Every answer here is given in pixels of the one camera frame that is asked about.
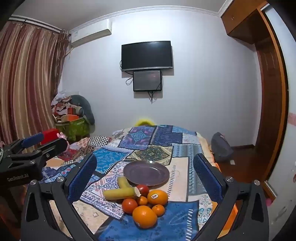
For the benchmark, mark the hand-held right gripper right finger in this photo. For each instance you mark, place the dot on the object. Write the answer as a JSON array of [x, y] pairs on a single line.
[[207, 179]]

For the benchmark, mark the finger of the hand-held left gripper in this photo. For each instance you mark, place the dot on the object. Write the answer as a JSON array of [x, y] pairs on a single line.
[[32, 140], [53, 148]]

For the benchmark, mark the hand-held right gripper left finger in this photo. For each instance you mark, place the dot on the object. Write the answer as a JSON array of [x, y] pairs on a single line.
[[83, 178]]

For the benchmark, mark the yellow cut banana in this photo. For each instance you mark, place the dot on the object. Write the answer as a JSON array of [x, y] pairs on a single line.
[[122, 182], [120, 193]]

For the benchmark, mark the large orange with sticker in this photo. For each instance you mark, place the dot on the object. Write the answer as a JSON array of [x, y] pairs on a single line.
[[159, 197]]

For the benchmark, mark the red tomato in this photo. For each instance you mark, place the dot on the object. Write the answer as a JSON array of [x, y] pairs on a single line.
[[143, 189], [129, 205]]

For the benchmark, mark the small tangerine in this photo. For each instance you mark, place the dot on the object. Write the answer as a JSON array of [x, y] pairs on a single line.
[[158, 210], [142, 200]]

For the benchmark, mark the purple plate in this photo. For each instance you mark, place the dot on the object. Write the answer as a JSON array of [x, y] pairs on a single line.
[[148, 172]]

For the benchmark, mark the red container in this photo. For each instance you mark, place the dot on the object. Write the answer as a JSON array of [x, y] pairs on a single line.
[[50, 136]]

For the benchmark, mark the pink toy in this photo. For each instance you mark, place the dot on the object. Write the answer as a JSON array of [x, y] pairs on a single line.
[[63, 135]]

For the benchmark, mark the green box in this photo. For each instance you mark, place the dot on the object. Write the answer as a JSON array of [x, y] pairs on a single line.
[[74, 129]]

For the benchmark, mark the patchwork blanket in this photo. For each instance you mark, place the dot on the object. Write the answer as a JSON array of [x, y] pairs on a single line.
[[111, 157]]

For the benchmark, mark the orange box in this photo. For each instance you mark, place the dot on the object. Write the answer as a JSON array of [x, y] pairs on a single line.
[[70, 117]]

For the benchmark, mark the grey backpack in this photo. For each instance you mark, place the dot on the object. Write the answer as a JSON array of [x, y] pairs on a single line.
[[220, 147]]

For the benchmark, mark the checkered bedsheet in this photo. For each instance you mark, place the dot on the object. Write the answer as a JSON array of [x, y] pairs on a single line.
[[99, 140]]

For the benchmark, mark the pile of clutter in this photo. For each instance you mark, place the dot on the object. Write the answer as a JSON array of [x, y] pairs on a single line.
[[61, 104]]

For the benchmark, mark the grey pillow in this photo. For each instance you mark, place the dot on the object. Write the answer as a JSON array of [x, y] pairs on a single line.
[[86, 109]]

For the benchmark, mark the striped red curtain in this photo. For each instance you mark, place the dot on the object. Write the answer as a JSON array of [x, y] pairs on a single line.
[[27, 81]]

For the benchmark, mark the yellow fluffy object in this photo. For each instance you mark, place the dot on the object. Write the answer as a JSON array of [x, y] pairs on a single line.
[[144, 121]]

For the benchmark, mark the brown wooden door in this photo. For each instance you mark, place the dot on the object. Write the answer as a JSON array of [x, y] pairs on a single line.
[[268, 92]]

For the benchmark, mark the small black monitor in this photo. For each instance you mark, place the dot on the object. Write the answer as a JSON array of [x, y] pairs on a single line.
[[147, 80]]

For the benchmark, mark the white air conditioner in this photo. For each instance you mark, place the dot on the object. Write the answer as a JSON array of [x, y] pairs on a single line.
[[91, 31]]

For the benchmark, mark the black wall television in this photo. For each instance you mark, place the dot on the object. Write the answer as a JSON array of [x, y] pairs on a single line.
[[146, 55]]

